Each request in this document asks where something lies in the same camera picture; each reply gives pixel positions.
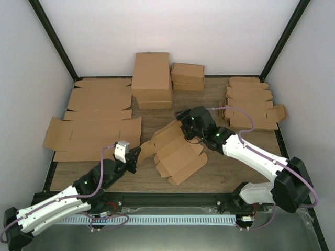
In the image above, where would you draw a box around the small cardboard box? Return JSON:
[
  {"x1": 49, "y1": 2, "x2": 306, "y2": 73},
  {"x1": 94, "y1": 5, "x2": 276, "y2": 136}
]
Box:
[
  {"x1": 172, "y1": 78, "x2": 205, "y2": 91},
  {"x1": 137, "y1": 120, "x2": 208, "y2": 186},
  {"x1": 171, "y1": 63, "x2": 205, "y2": 84}
]

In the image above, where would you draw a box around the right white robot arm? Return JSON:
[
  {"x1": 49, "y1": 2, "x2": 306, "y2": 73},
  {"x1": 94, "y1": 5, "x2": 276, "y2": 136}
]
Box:
[{"x1": 174, "y1": 106, "x2": 315, "y2": 213}]

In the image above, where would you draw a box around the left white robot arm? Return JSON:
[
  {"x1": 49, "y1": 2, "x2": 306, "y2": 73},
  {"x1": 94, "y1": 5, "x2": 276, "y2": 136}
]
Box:
[{"x1": 1, "y1": 145, "x2": 141, "y2": 250}]

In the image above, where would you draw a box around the large folded cardboard box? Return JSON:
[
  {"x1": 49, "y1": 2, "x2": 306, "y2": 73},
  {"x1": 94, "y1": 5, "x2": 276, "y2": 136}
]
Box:
[{"x1": 131, "y1": 52, "x2": 172, "y2": 102}]

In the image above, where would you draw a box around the small folded cardboard box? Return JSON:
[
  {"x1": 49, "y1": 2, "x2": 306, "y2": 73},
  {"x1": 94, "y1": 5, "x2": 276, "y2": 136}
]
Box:
[{"x1": 171, "y1": 63, "x2": 205, "y2": 84}]

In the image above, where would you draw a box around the large flat cardboard sheet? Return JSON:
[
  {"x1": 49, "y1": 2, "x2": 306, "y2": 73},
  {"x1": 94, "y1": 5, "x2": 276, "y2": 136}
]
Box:
[{"x1": 44, "y1": 78, "x2": 142, "y2": 162}]

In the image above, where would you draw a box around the stack of flat cardboard blanks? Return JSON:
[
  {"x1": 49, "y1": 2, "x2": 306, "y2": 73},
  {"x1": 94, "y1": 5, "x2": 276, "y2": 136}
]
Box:
[{"x1": 219, "y1": 77, "x2": 287, "y2": 130}]

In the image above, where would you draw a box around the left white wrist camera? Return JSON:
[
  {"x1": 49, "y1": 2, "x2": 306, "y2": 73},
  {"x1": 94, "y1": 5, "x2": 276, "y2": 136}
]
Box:
[{"x1": 113, "y1": 141, "x2": 130, "y2": 163}]

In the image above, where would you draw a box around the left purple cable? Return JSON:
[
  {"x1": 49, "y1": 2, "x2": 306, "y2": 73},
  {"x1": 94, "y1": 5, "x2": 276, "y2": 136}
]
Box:
[{"x1": 0, "y1": 145, "x2": 130, "y2": 244}]

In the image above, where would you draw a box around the purple cable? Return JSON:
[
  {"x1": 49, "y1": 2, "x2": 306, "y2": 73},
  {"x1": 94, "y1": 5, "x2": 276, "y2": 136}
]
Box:
[
  {"x1": 205, "y1": 106, "x2": 319, "y2": 233},
  {"x1": 0, "y1": 145, "x2": 130, "y2": 244}
]

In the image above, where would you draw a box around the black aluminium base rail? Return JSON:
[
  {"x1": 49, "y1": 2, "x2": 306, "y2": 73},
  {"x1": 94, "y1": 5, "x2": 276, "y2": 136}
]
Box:
[{"x1": 89, "y1": 192, "x2": 254, "y2": 214}]

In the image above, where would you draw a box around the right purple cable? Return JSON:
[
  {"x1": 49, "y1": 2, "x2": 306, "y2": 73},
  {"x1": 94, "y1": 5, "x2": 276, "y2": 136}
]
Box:
[{"x1": 205, "y1": 106, "x2": 319, "y2": 233}]

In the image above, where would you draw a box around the light blue cable duct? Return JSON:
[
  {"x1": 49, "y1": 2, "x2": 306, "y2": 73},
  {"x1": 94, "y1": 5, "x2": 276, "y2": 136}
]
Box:
[{"x1": 59, "y1": 214, "x2": 236, "y2": 226}]

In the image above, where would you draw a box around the right black frame post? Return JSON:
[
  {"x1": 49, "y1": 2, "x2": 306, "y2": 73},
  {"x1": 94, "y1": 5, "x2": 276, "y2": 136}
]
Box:
[{"x1": 259, "y1": 0, "x2": 310, "y2": 82}]

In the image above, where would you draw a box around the black frame post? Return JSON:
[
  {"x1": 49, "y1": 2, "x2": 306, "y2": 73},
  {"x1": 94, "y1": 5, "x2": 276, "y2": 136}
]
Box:
[
  {"x1": 259, "y1": 0, "x2": 310, "y2": 82},
  {"x1": 28, "y1": 0, "x2": 79, "y2": 82}
]

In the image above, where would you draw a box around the left black frame post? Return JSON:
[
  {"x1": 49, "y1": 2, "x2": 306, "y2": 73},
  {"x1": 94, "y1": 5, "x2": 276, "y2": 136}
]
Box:
[{"x1": 28, "y1": 0, "x2": 79, "y2": 82}]

